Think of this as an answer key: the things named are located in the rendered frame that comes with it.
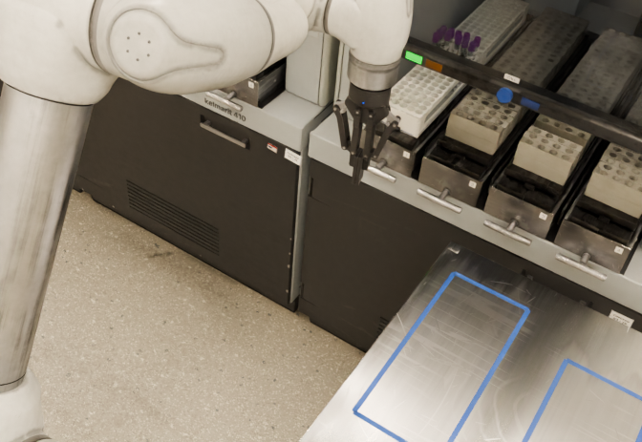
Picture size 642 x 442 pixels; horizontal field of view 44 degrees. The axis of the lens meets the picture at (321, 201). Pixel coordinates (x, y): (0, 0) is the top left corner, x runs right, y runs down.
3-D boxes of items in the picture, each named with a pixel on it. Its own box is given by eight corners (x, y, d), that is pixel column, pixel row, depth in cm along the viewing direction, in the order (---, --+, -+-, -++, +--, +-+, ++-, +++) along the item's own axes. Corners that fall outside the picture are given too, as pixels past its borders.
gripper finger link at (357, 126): (361, 111, 143) (354, 109, 143) (353, 158, 150) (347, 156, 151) (368, 99, 146) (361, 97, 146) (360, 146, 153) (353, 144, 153)
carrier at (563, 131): (583, 157, 164) (591, 136, 160) (579, 163, 163) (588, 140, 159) (531, 136, 169) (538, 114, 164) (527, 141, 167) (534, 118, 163)
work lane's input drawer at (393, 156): (482, 27, 217) (490, -3, 211) (529, 44, 212) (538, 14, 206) (345, 163, 171) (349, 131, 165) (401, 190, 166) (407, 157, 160)
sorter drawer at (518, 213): (589, 66, 206) (600, 36, 200) (641, 85, 202) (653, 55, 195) (473, 223, 160) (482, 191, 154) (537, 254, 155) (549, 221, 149)
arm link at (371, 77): (358, 32, 140) (354, 61, 145) (342, 57, 134) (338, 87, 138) (407, 45, 139) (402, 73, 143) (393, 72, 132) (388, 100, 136)
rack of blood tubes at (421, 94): (436, 63, 190) (440, 41, 185) (474, 78, 186) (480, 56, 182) (374, 124, 171) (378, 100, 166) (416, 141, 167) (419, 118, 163)
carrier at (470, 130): (498, 151, 164) (504, 128, 160) (494, 156, 163) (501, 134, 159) (447, 130, 168) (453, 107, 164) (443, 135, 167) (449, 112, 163)
